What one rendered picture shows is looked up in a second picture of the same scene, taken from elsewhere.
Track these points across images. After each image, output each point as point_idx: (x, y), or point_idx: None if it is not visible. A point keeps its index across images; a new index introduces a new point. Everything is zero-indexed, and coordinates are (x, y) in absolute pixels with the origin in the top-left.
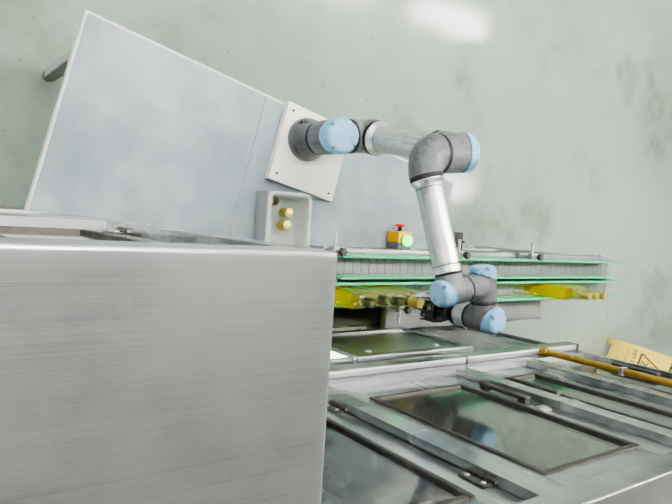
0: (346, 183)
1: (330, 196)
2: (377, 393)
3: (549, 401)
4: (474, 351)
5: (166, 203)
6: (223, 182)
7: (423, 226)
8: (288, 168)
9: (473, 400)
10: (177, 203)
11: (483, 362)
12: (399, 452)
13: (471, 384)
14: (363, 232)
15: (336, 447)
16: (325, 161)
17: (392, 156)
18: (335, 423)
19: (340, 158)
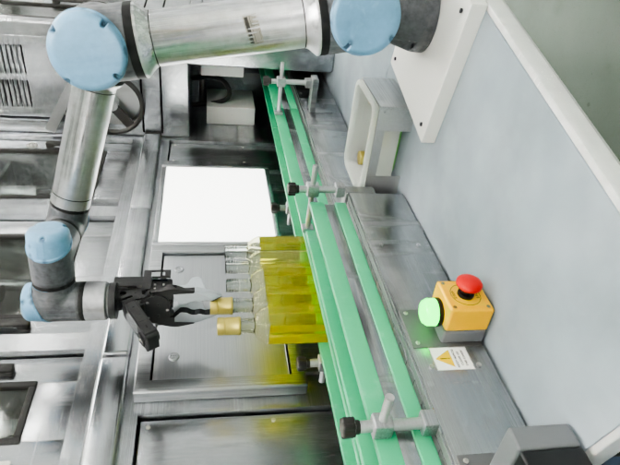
0: (459, 125)
1: (422, 131)
2: (88, 244)
3: None
4: (117, 385)
5: (360, 60)
6: (382, 53)
7: (546, 365)
8: (403, 55)
9: (12, 296)
10: (363, 64)
11: (90, 386)
12: None
13: (48, 327)
14: (452, 243)
15: (19, 185)
16: (431, 61)
17: (545, 107)
18: (48, 196)
19: (446, 64)
